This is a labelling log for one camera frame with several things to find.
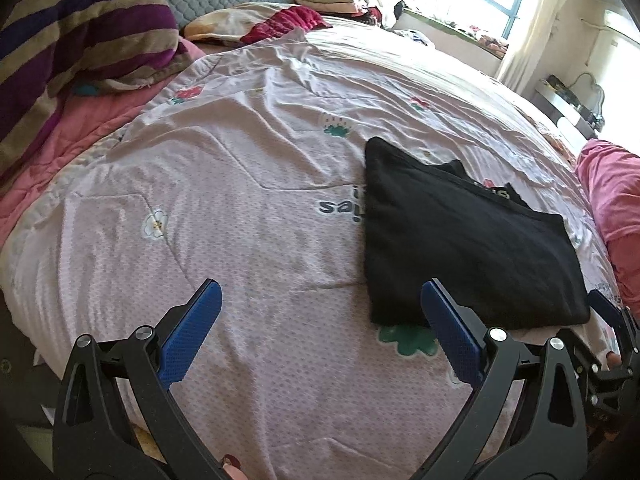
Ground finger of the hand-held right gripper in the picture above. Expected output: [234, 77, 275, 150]
[587, 287, 640, 356]

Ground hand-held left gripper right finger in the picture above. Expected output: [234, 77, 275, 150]
[420, 278, 588, 480]

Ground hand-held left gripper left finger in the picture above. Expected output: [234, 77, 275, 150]
[52, 278, 223, 480]

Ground black shirt with orange patches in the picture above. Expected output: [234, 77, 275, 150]
[364, 136, 592, 326]

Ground pile of loose clothes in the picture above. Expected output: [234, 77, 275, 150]
[360, 0, 436, 43]

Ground person's left hand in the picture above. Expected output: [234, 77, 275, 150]
[220, 455, 249, 480]

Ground pink cloth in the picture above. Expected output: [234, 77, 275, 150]
[575, 139, 640, 311]

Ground pink printed quilt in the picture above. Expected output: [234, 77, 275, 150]
[0, 25, 626, 480]

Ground scalloped mirror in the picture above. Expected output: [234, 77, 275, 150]
[570, 71, 606, 106]

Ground pink blanket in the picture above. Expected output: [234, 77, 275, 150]
[0, 40, 206, 251]

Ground cream curtain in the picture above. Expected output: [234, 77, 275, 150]
[495, 0, 581, 96]

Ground cream pillow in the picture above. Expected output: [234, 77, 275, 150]
[185, 2, 296, 43]

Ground red cloth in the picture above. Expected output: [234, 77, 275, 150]
[240, 5, 333, 46]

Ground purple striped pillow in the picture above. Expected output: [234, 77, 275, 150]
[0, 0, 181, 176]

